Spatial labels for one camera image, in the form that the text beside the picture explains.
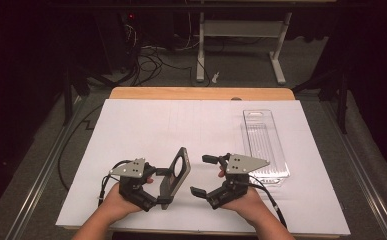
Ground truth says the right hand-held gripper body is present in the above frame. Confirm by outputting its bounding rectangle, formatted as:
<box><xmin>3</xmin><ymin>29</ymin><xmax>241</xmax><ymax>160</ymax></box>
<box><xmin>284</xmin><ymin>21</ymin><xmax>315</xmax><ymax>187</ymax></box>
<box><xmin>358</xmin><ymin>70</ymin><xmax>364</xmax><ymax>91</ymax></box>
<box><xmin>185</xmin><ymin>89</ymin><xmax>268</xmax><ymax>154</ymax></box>
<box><xmin>205</xmin><ymin>152</ymin><xmax>271</xmax><ymax>211</ymax></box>

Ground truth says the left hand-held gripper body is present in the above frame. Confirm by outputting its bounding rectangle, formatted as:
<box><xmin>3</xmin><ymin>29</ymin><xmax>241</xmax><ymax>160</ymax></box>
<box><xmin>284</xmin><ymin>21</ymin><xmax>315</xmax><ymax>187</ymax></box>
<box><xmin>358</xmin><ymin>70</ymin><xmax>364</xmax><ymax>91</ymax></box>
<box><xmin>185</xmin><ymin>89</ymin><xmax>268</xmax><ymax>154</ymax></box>
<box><xmin>108</xmin><ymin>157</ymin><xmax>159</xmax><ymax>213</ymax></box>

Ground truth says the grey tray lid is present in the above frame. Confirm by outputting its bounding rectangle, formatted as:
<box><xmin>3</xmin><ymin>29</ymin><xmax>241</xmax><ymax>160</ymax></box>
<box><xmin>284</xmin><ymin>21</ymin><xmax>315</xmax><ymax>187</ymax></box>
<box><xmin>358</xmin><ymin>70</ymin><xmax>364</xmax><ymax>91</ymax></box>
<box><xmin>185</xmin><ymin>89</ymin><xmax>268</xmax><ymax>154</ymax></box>
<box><xmin>159</xmin><ymin>146</ymin><xmax>192</xmax><ymax>210</ymax></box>

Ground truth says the clear plastic packaging box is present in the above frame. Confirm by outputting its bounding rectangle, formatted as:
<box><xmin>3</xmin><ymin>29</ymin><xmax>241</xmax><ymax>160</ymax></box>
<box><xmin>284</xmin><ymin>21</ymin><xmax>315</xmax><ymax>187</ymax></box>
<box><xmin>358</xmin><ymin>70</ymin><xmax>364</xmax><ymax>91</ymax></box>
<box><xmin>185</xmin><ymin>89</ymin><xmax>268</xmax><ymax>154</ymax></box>
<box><xmin>240</xmin><ymin>108</ymin><xmax>291</xmax><ymax>188</ymax></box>

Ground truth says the person's left hand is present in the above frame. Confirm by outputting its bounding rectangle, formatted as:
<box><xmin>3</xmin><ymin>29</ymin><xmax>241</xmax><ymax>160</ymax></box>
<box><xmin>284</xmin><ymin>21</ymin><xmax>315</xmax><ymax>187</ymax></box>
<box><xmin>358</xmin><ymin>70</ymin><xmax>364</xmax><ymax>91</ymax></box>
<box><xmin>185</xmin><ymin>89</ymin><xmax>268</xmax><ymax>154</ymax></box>
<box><xmin>98</xmin><ymin>174</ymin><xmax>156</xmax><ymax>218</ymax></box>

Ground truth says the person's right hand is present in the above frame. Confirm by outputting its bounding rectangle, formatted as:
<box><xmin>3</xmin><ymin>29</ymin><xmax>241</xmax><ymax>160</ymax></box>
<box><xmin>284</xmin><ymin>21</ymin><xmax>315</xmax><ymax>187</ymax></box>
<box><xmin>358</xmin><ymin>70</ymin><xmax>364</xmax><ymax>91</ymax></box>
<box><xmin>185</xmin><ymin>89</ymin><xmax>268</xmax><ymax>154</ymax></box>
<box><xmin>217</xmin><ymin>168</ymin><xmax>273</xmax><ymax>222</ymax></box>

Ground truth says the dark metal stand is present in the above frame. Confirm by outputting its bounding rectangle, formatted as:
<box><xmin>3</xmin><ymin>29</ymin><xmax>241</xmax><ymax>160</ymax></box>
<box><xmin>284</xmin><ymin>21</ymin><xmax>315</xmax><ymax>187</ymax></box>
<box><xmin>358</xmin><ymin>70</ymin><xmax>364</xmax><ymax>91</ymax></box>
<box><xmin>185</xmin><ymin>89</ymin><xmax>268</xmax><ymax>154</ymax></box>
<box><xmin>60</xmin><ymin>63</ymin><xmax>115</xmax><ymax>127</ymax></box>
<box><xmin>292</xmin><ymin>66</ymin><xmax>350</xmax><ymax>135</ymax></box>

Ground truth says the black device with red light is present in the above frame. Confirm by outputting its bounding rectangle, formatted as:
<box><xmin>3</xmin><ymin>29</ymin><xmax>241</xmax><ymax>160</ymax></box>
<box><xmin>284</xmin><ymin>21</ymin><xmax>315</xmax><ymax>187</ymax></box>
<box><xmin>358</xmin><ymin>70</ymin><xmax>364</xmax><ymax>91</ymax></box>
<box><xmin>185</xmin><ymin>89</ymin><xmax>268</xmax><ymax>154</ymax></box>
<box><xmin>95</xmin><ymin>11</ymin><xmax>142</xmax><ymax>76</ymax></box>

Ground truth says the white metal stand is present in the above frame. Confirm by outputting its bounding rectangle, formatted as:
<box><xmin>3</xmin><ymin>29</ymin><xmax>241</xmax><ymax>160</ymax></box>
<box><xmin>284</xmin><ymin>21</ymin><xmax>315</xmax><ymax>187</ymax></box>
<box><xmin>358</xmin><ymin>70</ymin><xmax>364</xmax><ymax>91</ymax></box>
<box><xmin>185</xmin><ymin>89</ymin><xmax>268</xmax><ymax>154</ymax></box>
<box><xmin>195</xmin><ymin>11</ymin><xmax>293</xmax><ymax>85</ymax></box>

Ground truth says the left hand-held gripper black cable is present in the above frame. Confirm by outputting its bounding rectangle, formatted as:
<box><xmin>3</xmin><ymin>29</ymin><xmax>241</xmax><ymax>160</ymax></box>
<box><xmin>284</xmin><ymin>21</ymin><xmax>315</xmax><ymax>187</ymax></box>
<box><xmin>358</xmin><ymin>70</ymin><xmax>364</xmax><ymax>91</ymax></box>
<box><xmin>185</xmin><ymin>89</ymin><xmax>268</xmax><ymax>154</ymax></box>
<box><xmin>97</xmin><ymin>159</ymin><xmax>134</xmax><ymax>208</ymax></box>

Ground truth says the hand-held gripper black cable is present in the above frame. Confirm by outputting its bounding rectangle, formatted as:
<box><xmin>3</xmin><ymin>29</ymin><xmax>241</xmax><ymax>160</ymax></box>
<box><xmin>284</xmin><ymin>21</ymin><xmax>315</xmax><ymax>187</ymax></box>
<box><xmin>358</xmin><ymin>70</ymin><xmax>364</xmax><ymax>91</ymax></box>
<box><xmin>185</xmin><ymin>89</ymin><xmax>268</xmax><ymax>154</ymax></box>
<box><xmin>245</xmin><ymin>174</ymin><xmax>288</xmax><ymax>230</ymax></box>
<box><xmin>97</xmin><ymin>159</ymin><xmax>134</xmax><ymax>208</ymax></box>

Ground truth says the right hand-held gripper black cable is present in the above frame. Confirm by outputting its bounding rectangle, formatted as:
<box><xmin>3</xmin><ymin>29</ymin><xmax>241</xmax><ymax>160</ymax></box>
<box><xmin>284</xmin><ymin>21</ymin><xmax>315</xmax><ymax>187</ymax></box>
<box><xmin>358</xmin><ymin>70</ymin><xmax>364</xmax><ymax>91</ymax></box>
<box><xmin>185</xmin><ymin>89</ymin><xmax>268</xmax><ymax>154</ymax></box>
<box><xmin>245</xmin><ymin>174</ymin><xmax>288</xmax><ymax>230</ymax></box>

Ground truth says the black floor cable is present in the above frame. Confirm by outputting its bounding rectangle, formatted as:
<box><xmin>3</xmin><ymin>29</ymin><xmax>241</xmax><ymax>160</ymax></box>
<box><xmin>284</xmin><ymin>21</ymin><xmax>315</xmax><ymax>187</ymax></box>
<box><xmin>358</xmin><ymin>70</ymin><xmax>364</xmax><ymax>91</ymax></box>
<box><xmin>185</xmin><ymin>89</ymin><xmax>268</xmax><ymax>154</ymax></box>
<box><xmin>56</xmin><ymin>103</ymin><xmax>105</xmax><ymax>193</ymax></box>

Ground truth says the metal floor rail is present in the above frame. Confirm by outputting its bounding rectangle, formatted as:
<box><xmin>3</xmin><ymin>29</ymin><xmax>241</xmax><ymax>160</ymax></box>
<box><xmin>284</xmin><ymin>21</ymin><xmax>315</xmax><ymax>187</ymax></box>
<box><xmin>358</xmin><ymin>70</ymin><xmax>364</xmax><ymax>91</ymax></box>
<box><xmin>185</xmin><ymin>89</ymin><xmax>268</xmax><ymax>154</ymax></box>
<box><xmin>317</xmin><ymin>99</ymin><xmax>387</xmax><ymax>240</ymax></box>
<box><xmin>4</xmin><ymin>96</ymin><xmax>89</xmax><ymax>240</ymax></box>

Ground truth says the tangle of black cables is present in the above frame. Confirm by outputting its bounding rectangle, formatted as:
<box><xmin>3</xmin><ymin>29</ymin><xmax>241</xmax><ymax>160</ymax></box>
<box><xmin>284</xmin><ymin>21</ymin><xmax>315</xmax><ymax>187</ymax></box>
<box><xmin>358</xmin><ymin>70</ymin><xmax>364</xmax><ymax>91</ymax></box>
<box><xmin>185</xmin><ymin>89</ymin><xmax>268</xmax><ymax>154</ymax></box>
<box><xmin>122</xmin><ymin>23</ymin><xmax>195</xmax><ymax>87</ymax></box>

